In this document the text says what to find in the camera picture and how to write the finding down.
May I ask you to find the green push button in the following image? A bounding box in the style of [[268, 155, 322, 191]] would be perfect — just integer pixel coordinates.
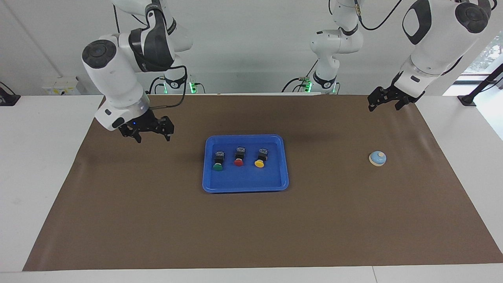
[[212, 150, 225, 172]]

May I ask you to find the window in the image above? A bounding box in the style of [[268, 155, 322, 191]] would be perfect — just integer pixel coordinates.
[[462, 31, 503, 76]]

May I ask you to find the black cable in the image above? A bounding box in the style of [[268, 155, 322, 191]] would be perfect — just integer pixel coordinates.
[[147, 64, 188, 111], [281, 59, 319, 94], [354, 0, 404, 32], [149, 75, 167, 95]]

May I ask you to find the blue desk bell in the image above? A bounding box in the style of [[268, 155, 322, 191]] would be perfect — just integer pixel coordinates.
[[368, 151, 387, 167]]

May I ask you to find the yellow push button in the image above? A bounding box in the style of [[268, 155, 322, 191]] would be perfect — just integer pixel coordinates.
[[254, 147, 270, 169]]

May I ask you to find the white wall socket box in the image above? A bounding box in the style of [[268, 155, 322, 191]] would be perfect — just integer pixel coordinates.
[[42, 76, 81, 96]]

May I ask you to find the black stand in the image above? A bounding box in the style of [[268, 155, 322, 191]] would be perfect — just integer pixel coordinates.
[[0, 82, 21, 107], [457, 62, 503, 107]]

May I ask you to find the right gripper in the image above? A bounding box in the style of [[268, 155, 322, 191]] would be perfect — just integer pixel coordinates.
[[118, 110, 175, 144]]

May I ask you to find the red push button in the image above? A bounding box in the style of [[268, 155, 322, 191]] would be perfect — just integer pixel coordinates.
[[233, 146, 247, 167]]

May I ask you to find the blue plastic tray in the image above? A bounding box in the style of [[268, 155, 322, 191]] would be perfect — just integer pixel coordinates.
[[202, 134, 290, 194]]

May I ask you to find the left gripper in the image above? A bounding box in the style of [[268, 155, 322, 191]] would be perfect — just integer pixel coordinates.
[[367, 83, 426, 112]]

